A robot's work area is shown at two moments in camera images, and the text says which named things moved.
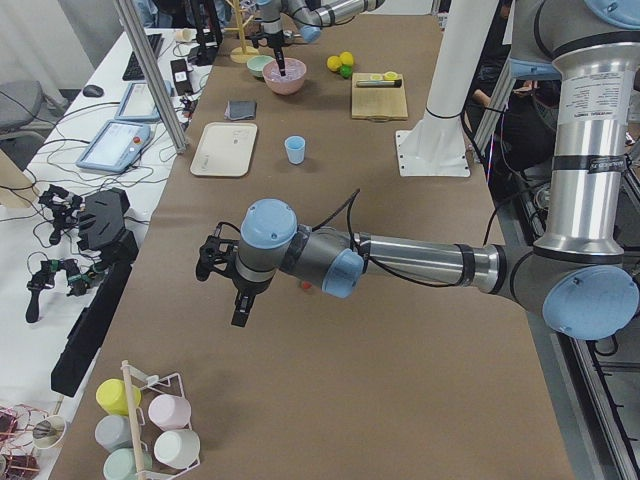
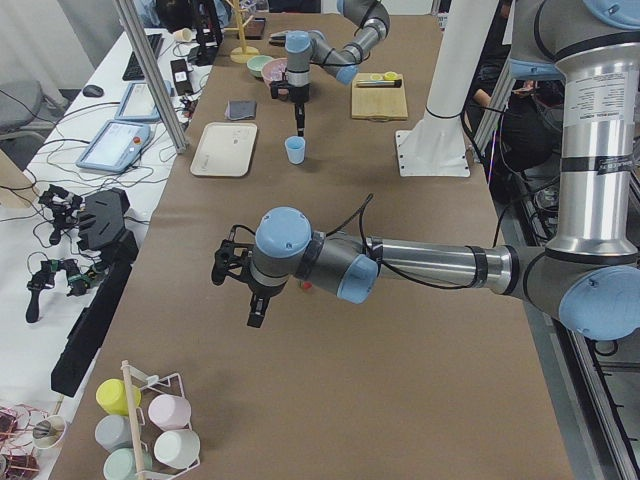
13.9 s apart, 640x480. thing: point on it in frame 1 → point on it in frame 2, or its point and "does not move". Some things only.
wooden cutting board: x=377 y=104 does not move
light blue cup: x=296 y=149 does not move
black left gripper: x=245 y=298 → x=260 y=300
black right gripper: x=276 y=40 → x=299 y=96
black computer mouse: x=92 y=90 does not move
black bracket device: x=105 y=231 does not move
